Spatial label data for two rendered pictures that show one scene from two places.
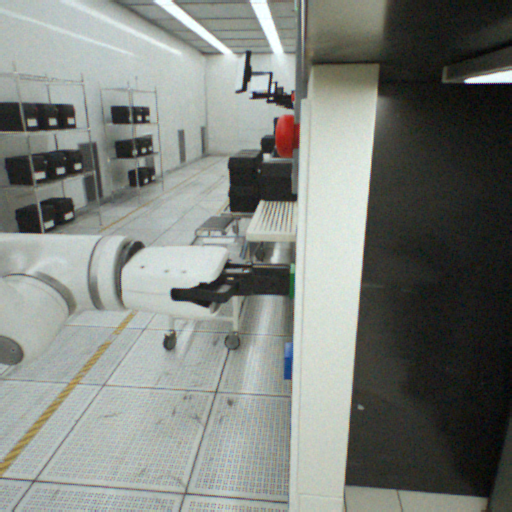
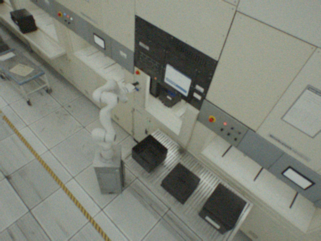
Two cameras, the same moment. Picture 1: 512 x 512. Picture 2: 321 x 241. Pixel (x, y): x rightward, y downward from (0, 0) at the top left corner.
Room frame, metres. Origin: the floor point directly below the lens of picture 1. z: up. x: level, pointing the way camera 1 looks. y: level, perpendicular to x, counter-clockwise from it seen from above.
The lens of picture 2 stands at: (-0.81, 1.45, 2.89)
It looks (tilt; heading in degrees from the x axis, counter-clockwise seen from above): 50 degrees down; 300
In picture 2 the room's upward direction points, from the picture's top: 9 degrees clockwise
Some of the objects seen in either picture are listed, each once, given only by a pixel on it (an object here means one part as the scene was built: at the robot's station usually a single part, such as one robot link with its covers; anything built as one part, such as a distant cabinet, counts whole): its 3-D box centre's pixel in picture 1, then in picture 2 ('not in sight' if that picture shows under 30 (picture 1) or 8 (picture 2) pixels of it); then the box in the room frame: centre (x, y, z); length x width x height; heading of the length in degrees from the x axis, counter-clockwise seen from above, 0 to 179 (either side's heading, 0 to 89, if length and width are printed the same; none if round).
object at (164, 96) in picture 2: not in sight; (171, 92); (0.11, -0.31, 1.06); 0.24 x 0.20 x 0.32; 174
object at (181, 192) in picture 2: not in sight; (181, 181); (-0.58, 0.45, 0.83); 0.29 x 0.29 x 0.13; 87
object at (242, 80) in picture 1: (263, 80); not in sight; (3.42, -0.04, 1.59); 0.50 x 0.41 x 0.36; 84
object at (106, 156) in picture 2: not in sight; (107, 150); (0.22, 0.67, 0.85); 0.19 x 0.19 x 0.18
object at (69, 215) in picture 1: (57, 210); not in sight; (4.58, 2.23, 0.31); 0.30 x 0.28 x 0.26; 172
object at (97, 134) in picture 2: not in sight; (101, 138); (0.24, 0.69, 1.07); 0.19 x 0.12 x 0.24; 27
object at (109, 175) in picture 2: not in sight; (110, 171); (0.22, 0.67, 0.38); 0.28 x 0.28 x 0.76; 39
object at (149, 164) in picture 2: not in sight; (149, 153); (-0.14, 0.41, 0.85); 0.28 x 0.28 x 0.17; 83
